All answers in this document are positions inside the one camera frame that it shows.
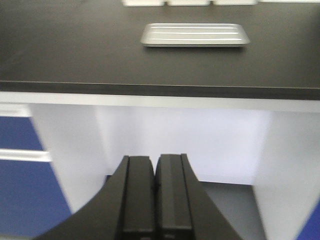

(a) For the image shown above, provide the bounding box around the white storage bin middle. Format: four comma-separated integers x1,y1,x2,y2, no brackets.
165,0,211,7

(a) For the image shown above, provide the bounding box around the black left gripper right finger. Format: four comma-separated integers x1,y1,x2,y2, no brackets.
155,154,241,240

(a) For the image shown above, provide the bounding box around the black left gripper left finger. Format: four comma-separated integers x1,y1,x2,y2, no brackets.
37,156,156,240

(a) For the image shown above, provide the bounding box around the blue cabinet drawer front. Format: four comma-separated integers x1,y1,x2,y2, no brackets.
0,116,72,237

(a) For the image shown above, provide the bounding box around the white storage bin left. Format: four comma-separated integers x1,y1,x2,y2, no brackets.
121,0,165,7

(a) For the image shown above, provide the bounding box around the silver metal tray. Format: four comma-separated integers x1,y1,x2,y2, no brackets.
140,23,251,48

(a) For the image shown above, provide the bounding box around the white storage bin right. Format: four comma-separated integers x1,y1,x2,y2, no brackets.
213,0,258,6

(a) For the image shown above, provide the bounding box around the white storage bin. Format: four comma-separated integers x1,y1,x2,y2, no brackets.
121,0,165,7
213,0,258,6
165,0,211,7

